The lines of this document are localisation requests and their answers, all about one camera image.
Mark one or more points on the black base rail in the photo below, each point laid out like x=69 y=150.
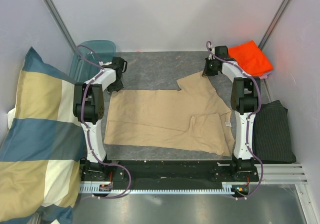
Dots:
x=165 y=174

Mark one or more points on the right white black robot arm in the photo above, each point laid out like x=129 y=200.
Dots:
x=245 y=102

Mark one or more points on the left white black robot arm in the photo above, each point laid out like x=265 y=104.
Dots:
x=88 y=104

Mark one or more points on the aluminium floor rails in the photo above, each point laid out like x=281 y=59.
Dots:
x=283 y=174

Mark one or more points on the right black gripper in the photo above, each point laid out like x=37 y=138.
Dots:
x=206 y=72

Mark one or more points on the right aluminium frame post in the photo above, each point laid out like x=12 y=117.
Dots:
x=274 y=22

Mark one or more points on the left aluminium frame post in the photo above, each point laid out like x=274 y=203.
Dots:
x=60 y=23

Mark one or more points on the white slotted cable duct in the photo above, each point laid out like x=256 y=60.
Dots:
x=93 y=188

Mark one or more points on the blue beige striped pillow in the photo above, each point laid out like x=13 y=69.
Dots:
x=40 y=156

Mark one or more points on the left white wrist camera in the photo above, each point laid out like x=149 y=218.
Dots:
x=101 y=63

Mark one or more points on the dark striped folded garment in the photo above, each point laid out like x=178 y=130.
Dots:
x=271 y=135

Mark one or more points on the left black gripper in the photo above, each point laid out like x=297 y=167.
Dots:
x=118 y=87

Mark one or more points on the aluminium frame post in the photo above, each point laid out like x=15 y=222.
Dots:
x=274 y=22
x=60 y=23

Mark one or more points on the beige t shirt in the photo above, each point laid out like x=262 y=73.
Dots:
x=193 y=118

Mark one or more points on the pink folded t shirt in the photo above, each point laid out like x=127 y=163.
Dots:
x=265 y=76

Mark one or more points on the blue plastic bin lid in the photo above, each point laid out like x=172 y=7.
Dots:
x=90 y=51

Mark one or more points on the orange folded t shirt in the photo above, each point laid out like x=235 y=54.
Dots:
x=251 y=59

